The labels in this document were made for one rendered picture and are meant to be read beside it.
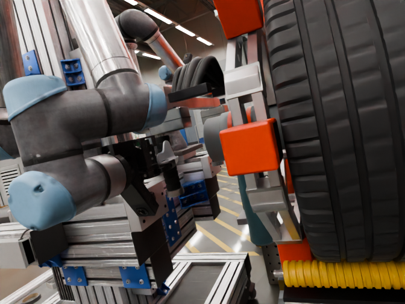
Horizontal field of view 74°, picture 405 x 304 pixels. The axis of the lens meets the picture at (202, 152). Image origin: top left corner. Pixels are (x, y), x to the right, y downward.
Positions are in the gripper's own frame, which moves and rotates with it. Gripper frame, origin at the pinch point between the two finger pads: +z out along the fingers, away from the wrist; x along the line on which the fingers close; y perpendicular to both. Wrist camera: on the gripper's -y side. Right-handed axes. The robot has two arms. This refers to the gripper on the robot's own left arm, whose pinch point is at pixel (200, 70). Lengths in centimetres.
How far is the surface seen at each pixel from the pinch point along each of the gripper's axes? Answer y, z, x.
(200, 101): 20, -79, 55
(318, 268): 59, -87, 88
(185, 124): 24, -98, 64
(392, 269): 57, -84, 101
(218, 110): 23, -67, 53
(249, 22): 6, -94, 79
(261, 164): 29, -110, 87
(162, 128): 25, -100, 59
